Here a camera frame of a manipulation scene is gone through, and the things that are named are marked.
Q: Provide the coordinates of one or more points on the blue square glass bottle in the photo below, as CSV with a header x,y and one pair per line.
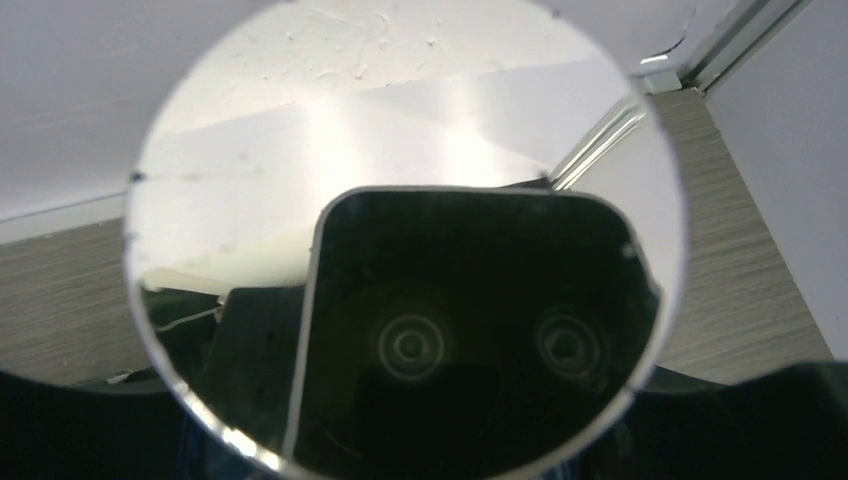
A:
x,y
411,239

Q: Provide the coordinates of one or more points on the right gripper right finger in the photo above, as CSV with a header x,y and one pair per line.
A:
x,y
789,424

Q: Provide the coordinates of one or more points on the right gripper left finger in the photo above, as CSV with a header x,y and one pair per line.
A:
x,y
118,432

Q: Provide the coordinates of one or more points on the aluminium frame rail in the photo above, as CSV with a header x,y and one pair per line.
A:
x,y
698,61

